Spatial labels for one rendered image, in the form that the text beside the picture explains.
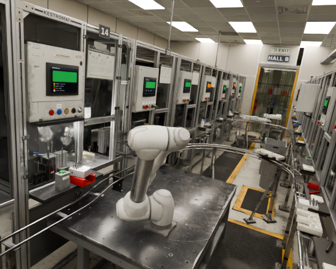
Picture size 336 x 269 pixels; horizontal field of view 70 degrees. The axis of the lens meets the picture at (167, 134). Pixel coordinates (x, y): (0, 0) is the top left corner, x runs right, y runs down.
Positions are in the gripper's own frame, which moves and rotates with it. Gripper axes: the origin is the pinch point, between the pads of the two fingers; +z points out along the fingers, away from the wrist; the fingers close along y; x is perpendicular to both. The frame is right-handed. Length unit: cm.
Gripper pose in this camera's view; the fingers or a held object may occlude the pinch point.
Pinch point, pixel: (119, 147)
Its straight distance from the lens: 199.2
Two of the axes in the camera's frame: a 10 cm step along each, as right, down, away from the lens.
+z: -8.9, -1.9, 4.1
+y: 1.1, -9.7, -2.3
